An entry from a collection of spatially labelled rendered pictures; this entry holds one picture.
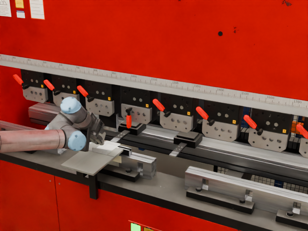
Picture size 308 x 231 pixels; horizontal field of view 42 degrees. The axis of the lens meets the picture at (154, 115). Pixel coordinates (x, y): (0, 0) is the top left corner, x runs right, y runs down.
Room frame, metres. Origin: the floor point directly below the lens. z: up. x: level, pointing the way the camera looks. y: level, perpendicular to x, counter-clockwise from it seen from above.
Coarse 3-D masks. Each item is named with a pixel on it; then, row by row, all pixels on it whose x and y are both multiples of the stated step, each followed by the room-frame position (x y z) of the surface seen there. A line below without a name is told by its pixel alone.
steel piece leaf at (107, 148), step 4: (104, 144) 1.83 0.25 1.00; (108, 144) 1.83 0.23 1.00; (92, 148) 1.76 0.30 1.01; (96, 148) 1.75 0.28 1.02; (100, 148) 1.79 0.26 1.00; (104, 148) 1.79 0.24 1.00; (108, 148) 1.79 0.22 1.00; (112, 148) 1.79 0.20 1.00; (100, 152) 1.74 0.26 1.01; (104, 152) 1.73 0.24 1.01; (108, 152) 1.75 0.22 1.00
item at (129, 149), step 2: (118, 146) 1.82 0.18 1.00; (120, 146) 1.82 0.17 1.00; (122, 146) 1.82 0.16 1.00; (124, 146) 1.82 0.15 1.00; (120, 148) 1.80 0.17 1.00; (122, 148) 1.79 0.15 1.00; (124, 148) 1.79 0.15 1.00; (126, 148) 1.80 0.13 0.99; (128, 148) 1.80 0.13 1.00; (130, 148) 1.79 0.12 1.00; (124, 150) 1.78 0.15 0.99; (126, 150) 1.78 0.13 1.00; (128, 150) 1.77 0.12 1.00; (130, 150) 1.79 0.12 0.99; (122, 152) 1.79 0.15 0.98; (124, 152) 1.79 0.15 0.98; (126, 152) 1.78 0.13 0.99; (128, 152) 1.77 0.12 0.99; (130, 152) 1.79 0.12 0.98; (124, 154) 1.79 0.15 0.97; (126, 154) 1.78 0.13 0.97; (128, 154) 1.77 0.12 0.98; (130, 154) 1.79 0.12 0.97
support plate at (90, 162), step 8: (96, 144) 1.84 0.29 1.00; (80, 152) 1.75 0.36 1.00; (88, 152) 1.75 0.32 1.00; (112, 152) 1.75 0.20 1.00; (120, 152) 1.76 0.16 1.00; (72, 160) 1.67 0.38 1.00; (80, 160) 1.67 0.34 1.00; (88, 160) 1.67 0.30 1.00; (96, 160) 1.67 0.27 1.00; (104, 160) 1.67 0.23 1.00; (72, 168) 1.60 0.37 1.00; (80, 168) 1.60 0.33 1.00; (88, 168) 1.60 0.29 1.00; (96, 168) 1.60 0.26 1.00
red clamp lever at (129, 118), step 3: (129, 108) 1.71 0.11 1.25; (126, 111) 1.70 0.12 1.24; (129, 111) 1.70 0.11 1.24; (129, 114) 1.71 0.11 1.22; (126, 117) 1.70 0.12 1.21; (129, 117) 1.70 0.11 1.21; (126, 120) 1.70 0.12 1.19; (129, 120) 1.70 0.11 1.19; (126, 123) 1.71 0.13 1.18; (129, 123) 1.70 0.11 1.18; (129, 126) 1.70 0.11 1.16
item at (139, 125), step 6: (120, 126) 2.02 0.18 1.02; (126, 126) 2.01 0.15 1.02; (132, 126) 1.99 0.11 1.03; (138, 126) 2.01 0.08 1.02; (144, 126) 2.05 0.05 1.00; (126, 132) 1.97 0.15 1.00; (132, 132) 1.98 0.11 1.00; (138, 132) 1.99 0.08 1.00; (114, 138) 1.90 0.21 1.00; (120, 138) 1.90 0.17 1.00
